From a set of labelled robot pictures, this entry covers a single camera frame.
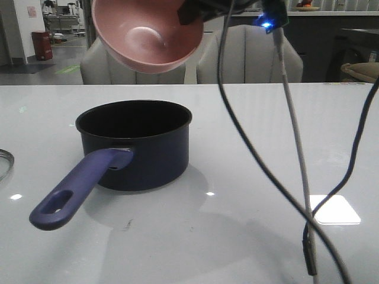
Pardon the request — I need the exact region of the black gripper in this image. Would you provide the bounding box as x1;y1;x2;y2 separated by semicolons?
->
176;0;264;26

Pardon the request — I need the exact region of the dark blue cable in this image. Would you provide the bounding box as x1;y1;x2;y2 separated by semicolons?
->
301;79;379;276

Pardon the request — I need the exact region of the left grey chair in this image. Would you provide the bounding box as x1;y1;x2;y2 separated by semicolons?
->
80;39;186;85

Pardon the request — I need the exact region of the grey cable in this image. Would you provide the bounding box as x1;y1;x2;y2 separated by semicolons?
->
272;28;320;284

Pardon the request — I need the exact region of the dark grey counter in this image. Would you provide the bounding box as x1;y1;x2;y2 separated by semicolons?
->
204;11;379;83

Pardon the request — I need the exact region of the glass lid blue knob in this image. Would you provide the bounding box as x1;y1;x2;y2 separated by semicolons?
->
0;149;14;180

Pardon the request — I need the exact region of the beige cushion seat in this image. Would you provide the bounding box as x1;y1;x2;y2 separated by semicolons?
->
341;62;379;83

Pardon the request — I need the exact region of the circuit board blue light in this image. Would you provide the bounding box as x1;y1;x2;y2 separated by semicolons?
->
253;0;289;33

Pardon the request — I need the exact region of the right grey chair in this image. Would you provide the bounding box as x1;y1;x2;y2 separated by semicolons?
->
196;24;304;85

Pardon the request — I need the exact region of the thin black cable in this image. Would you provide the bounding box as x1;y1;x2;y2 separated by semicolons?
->
217;0;353;284

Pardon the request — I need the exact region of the fruit plate on counter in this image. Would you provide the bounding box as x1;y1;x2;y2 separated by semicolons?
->
289;0;320;12

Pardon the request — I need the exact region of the pink bowl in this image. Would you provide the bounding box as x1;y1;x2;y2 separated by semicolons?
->
92;1;204;74

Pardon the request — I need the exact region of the dark blue saucepan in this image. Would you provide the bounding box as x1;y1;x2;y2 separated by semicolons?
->
29;100;192;231

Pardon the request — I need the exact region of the red bin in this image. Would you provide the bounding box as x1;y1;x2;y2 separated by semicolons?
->
31;31;53;60

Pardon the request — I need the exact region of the grey chair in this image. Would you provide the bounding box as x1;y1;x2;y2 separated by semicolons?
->
80;39;186;85
196;24;304;85

